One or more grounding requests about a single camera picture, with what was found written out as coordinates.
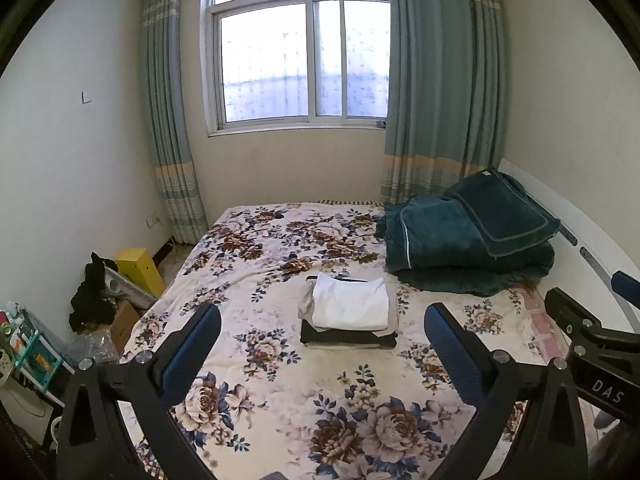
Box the floral bedsheet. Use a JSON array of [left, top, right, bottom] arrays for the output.
[[117, 202, 596, 480]]

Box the pink mattress pad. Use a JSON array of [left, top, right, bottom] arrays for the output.
[[520, 285, 571, 367]]

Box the folded beige garment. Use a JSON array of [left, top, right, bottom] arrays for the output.
[[305, 340, 397, 351]]

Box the black cloth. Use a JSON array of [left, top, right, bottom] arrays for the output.
[[69, 252, 119, 334]]

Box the dark teal folded blanket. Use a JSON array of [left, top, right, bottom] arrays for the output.
[[376, 192, 556, 296]]

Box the yellow box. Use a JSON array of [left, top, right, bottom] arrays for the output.
[[116, 247, 166, 299]]

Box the white t-shirt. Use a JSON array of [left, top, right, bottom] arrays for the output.
[[312, 272, 390, 332]]

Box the white headboard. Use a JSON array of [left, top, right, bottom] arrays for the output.
[[500, 157, 640, 311]]

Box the clear plastic bag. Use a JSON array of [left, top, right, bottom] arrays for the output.
[[67, 330, 121, 367]]

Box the grey white appliance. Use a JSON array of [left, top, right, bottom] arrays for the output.
[[102, 267, 156, 309]]

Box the teal striped curtain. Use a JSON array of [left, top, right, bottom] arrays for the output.
[[140, 0, 210, 245], [379, 0, 507, 206]]

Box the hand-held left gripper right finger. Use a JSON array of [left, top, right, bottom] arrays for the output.
[[423, 302, 589, 480]]

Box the white framed window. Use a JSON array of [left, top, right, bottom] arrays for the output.
[[200, 0, 392, 137]]

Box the dark teal pillow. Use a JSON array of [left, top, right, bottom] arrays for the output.
[[444, 169, 561, 259]]

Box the cardboard box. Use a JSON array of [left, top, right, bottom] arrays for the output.
[[109, 300, 142, 354]]

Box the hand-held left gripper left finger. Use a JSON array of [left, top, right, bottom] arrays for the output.
[[56, 302, 223, 480]]

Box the stack of folded clothes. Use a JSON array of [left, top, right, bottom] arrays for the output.
[[298, 275, 401, 339]]

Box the folded black garment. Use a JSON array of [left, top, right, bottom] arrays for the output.
[[300, 320, 399, 348]]

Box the teal storage rack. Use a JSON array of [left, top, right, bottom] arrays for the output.
[[0, 305, 64, 397]]

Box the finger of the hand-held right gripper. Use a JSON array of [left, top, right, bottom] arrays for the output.
[[544, 287, 621, 349], [612, 270, 640, 307]]

